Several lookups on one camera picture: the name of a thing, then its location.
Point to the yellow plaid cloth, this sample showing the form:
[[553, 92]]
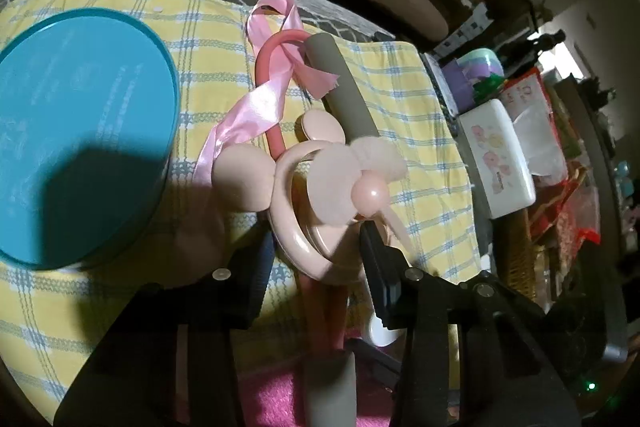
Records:
[[51, 320]]

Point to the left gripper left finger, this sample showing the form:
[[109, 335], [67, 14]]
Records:
[[167, 360]]

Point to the pink handheld fan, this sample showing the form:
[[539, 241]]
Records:
[[343, 180]]

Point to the pink towel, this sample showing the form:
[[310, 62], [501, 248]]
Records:
[[270, 366]]

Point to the purple green cup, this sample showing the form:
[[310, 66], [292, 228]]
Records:
[[474, 78]]

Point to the wicker basket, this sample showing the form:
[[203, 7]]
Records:
[[520, 255]]

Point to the teal round tin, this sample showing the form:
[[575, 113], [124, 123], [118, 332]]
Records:
[[89, 111]]

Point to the pink resistance band grey handles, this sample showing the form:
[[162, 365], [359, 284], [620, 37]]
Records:
[[329, 374]]

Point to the pink ribbon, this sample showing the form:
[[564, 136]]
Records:
[[265, 91]]

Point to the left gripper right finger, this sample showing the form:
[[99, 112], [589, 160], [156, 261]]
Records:
[[507, 375]]

